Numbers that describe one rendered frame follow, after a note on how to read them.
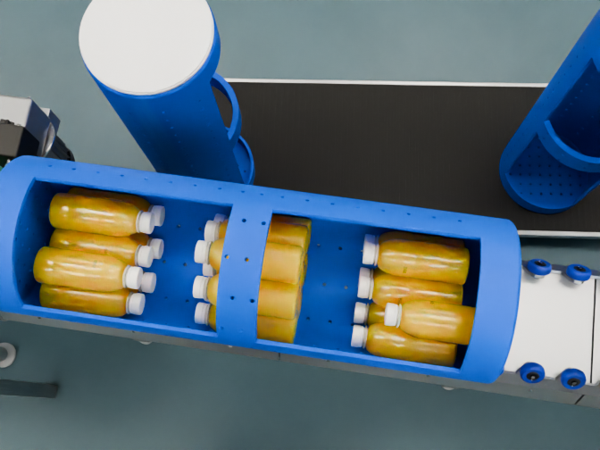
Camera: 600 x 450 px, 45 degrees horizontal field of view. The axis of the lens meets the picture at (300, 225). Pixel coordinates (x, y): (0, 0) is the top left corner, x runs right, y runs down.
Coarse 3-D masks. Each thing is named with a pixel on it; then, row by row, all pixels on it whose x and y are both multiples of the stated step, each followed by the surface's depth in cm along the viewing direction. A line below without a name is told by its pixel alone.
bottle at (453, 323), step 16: (400, 304) 123; (416, 304) 121; (432, 304) 121; (448, 304) 122; (400, 320) 122; (416, 320) 120; (432, 320) 120; (448, 320) 120; (464, 320) 120; (416, 336) 122; (432, 336) 121; (448, 336) 120; (464, 336) 120
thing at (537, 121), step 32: (576, 64) 159; (544, 96) 183; (576, 96) 206; (544, 128) 184; (576, 128) 222; (512, 160) 212; (544, 160) 228; (576, 160) 181; (512, 192) 222; (544, 192) 226; (576, 192) 225
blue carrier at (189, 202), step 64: (0, 192) 118; (64, 192) 141; (128, 192) 120; (192, 192) 120; (256, 192) 121; (0, 256) 116; (192, 256) 142; (256, 256) 113; (320, 256) 140; (512, 256) 113; (64, 320) 126; (128, 320) 122; (192, 320) 134; (256, 320) 117; (320, 320) 137; (512, 320) 111
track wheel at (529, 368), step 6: (522, 366) 134; (528, 366) 133; (534, 366) 132; (540, 366) 133; (522, 372) 133; (528, 372) 133; (534, 372) 133; (540, 372) 132; (522, 378) 134; (528, 378) 134; (534, 378) 133; (540, 378) 133
